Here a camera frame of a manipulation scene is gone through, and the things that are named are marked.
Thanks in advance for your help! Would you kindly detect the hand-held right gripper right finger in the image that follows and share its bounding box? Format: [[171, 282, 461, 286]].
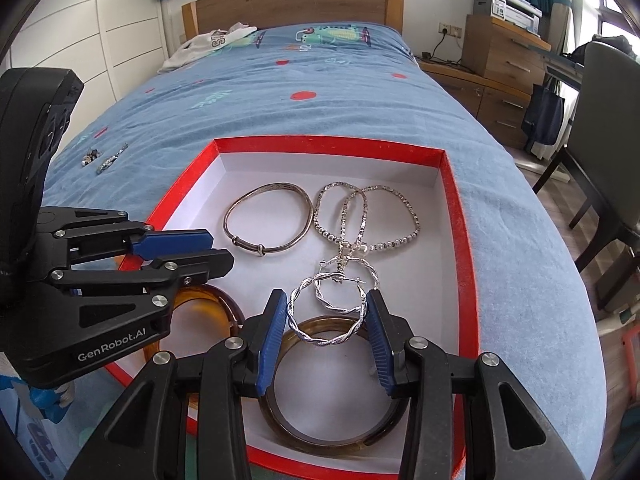
[[365, 289, 587, 480]]

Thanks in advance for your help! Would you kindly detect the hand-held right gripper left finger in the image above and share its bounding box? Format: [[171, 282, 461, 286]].
[[65, 289, 289, 480]]

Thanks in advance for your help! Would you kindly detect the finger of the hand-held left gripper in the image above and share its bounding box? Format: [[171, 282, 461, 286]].
[[50, 249, 235, 301], [40, 207, 213, 264]]

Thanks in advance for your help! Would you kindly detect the amber bangle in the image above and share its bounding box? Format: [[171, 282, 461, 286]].
[[117, 255, 246, 406]]

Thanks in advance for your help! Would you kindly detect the twisted silver hoop earring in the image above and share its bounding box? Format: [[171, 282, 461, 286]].
[[287, 269, 368, 348], [314, 255, 381, 317]]

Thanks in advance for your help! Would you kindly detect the thin silver bangle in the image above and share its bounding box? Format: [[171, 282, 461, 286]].
[[222, 182, 314, 257]]

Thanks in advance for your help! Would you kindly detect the red jewelry box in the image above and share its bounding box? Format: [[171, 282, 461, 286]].
[[102, 136, 482, 478]]

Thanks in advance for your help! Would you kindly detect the silver bead necklace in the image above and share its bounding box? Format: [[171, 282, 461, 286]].
[[314, 182, 422, 257]]

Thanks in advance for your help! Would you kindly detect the silver chain necklace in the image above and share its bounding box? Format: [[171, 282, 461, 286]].
[[340, 189, 371, 261]]

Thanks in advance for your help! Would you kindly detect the dark brown bangle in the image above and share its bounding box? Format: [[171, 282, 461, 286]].
[[257, 315, 411, 457]]

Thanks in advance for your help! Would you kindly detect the white wardrobe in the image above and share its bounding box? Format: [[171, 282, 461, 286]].
[[0, 0, 168, 106]]

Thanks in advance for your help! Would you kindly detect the white garment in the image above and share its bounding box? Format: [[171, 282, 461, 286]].
[[159, 22, 258, 73]]

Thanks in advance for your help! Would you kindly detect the blue printed blanket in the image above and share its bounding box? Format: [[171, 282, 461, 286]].
[[0, 22, 608, 480]]

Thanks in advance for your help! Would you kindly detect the low wooden cabinet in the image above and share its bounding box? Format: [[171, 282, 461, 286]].
[[417, 57, 533, 148]]

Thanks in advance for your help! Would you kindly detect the wooden headboard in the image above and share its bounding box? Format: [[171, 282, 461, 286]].
[[181, 0, 405, 43]]

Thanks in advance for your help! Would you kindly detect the navy bag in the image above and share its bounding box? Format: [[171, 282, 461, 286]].
[[520, 84, 566, 146]]

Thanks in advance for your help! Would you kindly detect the grey chair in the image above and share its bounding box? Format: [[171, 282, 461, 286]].
[[532, 41, 640, 311]]

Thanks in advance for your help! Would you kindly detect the wooden dresser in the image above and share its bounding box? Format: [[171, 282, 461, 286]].
[[460, 14, 551, 93]]

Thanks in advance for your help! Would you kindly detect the desk with white legs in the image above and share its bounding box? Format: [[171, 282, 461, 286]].
[[515, 42, 588, 186]]

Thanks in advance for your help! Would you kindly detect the grey white printer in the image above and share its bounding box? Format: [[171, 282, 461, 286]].
[[471, 0, 543, 36]]

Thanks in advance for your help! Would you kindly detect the short silver chain bracelet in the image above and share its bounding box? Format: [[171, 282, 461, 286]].
[[96, 142, 129, 175]]

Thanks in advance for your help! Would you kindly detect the black cable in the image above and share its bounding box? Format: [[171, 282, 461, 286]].
[[422, 35, 466, 68]]

